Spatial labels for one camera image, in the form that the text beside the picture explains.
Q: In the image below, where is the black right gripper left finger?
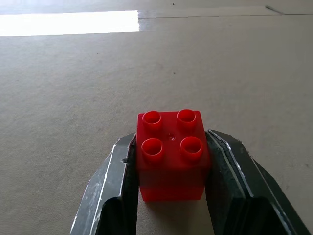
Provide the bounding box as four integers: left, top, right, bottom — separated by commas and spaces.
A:
70, 132, 139, 235

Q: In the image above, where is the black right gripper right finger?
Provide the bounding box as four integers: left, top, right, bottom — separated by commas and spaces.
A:
204, 129, 311, 235

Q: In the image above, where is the red studded building block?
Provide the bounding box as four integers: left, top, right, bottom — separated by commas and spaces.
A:
136, 109, 212, 203

